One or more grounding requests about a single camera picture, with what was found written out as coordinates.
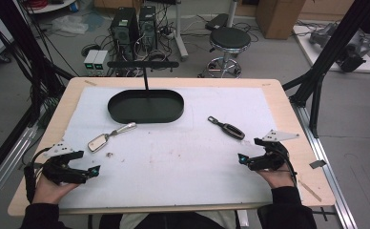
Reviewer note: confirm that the black key rack oval tray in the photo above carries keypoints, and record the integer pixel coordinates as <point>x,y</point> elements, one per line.
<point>145,106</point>

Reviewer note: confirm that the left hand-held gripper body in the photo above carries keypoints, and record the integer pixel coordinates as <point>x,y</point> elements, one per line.
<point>60,173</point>

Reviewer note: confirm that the clear plastic bag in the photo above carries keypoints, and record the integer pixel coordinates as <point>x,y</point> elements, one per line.
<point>69,24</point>

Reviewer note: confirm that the white power supply unit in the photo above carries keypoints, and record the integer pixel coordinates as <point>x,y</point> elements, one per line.
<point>101,63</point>
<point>90,62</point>

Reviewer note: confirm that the small grey metal plate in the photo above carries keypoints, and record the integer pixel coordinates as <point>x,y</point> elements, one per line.
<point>317,164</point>

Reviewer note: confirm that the white floor board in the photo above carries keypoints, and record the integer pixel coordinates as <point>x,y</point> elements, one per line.
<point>313,52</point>

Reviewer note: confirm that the person's right hand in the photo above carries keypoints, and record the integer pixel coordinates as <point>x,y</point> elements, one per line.
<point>277,178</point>

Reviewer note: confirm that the aluminium rail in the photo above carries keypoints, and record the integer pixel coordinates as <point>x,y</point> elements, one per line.
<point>5,168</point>
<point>329,178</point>

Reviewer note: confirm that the white metal stand leg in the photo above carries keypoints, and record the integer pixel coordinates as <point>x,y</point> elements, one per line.
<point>180,31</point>

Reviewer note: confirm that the thin wooden strip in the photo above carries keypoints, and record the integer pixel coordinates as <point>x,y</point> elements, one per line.
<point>310,191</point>

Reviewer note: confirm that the brown cardboard box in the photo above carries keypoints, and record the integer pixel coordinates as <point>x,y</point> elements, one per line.
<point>280,19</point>

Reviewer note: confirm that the grey black robot device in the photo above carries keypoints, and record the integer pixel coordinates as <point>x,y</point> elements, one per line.
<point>351,52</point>

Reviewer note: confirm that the person's torso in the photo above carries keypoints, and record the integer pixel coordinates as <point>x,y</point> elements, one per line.
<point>173,222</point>

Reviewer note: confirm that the wooden table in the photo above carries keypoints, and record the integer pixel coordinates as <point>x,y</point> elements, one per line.
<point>304,165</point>

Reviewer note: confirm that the slim black computer tower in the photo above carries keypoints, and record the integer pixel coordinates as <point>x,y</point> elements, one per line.
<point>147,28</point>

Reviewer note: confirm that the round white table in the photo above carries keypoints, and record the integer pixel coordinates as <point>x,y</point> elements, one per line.
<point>51,5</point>

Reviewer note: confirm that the black frame strut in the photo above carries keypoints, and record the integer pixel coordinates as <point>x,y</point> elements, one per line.
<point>24,41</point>
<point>335,44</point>

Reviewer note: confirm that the black flat pad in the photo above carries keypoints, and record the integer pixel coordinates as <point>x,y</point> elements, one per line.
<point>216,21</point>

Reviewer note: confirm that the large black computer tower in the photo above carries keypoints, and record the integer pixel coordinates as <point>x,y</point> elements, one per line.
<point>124,33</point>

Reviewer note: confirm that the person's left hand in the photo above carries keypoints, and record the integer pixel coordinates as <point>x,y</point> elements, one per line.
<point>48,191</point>

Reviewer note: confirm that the black round stool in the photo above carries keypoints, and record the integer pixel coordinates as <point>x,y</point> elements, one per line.
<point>230,39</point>

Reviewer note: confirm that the white table mat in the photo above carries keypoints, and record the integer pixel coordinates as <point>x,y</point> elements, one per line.
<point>173,165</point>

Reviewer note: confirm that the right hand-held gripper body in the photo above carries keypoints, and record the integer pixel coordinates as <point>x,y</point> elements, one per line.
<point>269,159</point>

